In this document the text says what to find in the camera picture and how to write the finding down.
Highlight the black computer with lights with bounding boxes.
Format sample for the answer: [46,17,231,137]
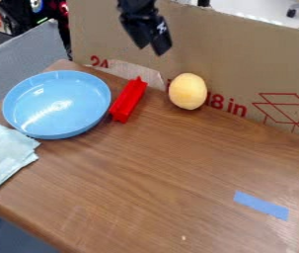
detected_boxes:
[0,0,72,58]

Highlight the light blue folded cloth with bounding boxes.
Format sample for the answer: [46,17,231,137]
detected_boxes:
[0,125,40,186]

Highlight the grey partition panel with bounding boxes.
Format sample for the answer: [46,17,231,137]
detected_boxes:
[0,21,67,100]

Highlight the blue plate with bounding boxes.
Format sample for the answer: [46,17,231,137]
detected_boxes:
[2,70,113,139]

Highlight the cardboard box wall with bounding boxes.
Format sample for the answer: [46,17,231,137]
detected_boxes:
[67,0,299,134]

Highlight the blue tape strip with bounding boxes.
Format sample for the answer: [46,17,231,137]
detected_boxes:
[234,191,289,220]

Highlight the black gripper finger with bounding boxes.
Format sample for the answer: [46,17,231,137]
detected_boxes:
[150,16,173,56]
[121,15,150,48]

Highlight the red rectangular block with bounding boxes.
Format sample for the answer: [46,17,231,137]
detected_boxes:
[110,76,149,124]

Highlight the yellow ball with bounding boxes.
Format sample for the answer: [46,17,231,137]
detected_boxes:
[169,73,207,111]

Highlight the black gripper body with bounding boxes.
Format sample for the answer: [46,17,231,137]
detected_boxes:
[118,0,158,20]

